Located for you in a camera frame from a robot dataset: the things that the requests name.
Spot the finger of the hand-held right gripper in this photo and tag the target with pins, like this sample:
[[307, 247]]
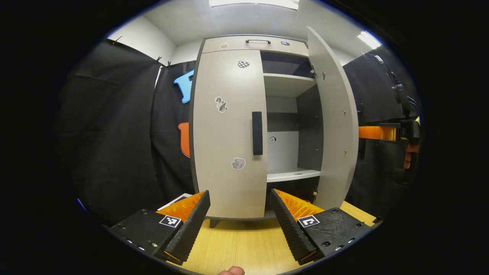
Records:
[[376, 133]]

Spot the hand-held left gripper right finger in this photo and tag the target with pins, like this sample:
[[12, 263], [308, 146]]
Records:
[[290, 229]]

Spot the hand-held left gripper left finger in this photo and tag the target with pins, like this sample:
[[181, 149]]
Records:
[[193, 229]]

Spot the grey cabinet door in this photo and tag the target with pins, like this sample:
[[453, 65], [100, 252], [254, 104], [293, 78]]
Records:
[[336, 133], [221, 133]]

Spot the grey double-door shoe cabinet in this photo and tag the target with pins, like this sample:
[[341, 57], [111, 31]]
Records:
[[237, 42]]

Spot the grey cabinet shelf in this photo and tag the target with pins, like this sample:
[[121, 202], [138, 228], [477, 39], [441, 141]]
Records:
[[290, 175], [282, 82]]

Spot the white paper sheet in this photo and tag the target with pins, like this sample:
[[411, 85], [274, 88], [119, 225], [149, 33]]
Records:
[[174, 200]]

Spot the small ceiling light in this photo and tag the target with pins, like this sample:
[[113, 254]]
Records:
[[369, 40]]

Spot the long ceiling light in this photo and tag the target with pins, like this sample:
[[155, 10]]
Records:
[[254, 3]]

